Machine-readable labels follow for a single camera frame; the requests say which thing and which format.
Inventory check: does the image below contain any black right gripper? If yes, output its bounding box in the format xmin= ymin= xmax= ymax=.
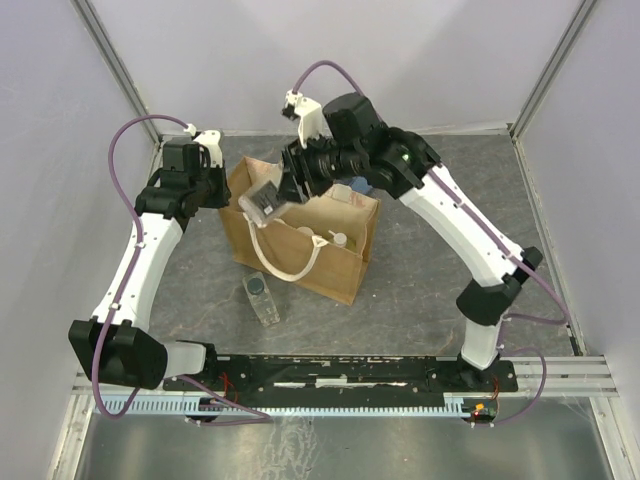
xmin=275 ymin=128 xmax=366 ymax=205

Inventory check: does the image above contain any clear bottle black cap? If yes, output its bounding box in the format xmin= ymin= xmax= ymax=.
xmin=238 ymin=180 xmax=290 ymax=228
xmin=242 ymin=271 xmax=280 ymax=327

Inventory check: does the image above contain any brown canvas tote bag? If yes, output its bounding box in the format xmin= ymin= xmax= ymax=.
xmin=219 ymin=157 xmax=380 ymax=305

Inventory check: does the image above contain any small green pump bottle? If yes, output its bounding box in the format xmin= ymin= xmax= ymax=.
xmin=329 ymin=230 xmax=357 ymax=252

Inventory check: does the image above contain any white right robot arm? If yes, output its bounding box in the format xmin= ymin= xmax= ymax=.
xmin=278 ymin=91 xmax=542 ymax=391

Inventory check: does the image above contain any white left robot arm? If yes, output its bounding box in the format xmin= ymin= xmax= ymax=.
xmin=68 ymin=130 xmax=231 ymax=390

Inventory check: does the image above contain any blue and striped clothes pile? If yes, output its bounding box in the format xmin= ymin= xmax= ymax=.
xmin=347 ymin=176 xmax=373 ymax=195

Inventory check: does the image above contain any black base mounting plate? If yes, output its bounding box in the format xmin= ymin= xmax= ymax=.
xmin=192 ymin=355 xmax=518 ymax=409

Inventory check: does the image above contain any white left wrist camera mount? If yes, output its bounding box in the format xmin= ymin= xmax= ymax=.
xmin=183 ymin=124 xmax=224 ymax=168

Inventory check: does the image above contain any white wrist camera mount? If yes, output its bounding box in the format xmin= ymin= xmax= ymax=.
xmin=281 ymin=90 xmax=323 ymax=149
xmin=183 ymin=124 xmax=224 ymax=168

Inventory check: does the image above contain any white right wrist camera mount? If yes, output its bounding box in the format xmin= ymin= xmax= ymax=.
xmin=281 ymin=90 xmax=323 ymax=149

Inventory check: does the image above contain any light blue cable duct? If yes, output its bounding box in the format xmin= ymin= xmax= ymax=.
xmin=93 ymin=394 xmax=476 ymax=416

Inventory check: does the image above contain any aluminium frame rail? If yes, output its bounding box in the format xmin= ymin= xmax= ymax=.
xmin=69 ymin=355 xmax=621 ymax=397

